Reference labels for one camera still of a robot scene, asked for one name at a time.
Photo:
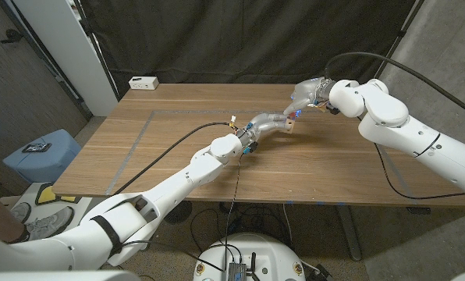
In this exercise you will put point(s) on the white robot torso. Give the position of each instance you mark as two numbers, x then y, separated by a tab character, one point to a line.
271	253

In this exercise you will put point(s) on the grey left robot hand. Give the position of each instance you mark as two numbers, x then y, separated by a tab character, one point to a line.
263	123

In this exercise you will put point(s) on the small wooden block with holes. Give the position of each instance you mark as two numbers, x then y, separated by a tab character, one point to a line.
290	125

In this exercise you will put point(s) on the blue plastic stool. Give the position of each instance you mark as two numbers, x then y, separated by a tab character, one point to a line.
49	166

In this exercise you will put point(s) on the round black floor fan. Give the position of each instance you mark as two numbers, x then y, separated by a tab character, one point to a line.
182	212

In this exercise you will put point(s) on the black backdrop curtain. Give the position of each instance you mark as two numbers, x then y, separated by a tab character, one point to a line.
236	39

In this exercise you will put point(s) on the black backdrop stand pole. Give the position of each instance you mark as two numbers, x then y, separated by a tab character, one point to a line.
400	34
96	48

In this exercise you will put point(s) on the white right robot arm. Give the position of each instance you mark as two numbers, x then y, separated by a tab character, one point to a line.
408	129

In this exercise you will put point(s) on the grey table leg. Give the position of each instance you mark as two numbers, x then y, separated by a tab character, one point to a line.
351	238

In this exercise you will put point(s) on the white power strip box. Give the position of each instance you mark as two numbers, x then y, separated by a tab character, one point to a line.
143	82

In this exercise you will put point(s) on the black smartphone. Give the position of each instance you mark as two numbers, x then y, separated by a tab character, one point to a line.
36	147

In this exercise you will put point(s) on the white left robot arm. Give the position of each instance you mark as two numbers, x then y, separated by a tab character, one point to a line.
197	175

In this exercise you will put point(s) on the grey black sneaker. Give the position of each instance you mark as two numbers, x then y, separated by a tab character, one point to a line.
49	224
20	212

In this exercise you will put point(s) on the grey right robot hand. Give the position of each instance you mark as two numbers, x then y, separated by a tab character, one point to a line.
310	91

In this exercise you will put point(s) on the grey electronics box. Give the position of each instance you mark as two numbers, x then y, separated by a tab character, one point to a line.
236	271

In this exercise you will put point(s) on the white pillar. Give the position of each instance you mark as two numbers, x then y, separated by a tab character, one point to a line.
72	50

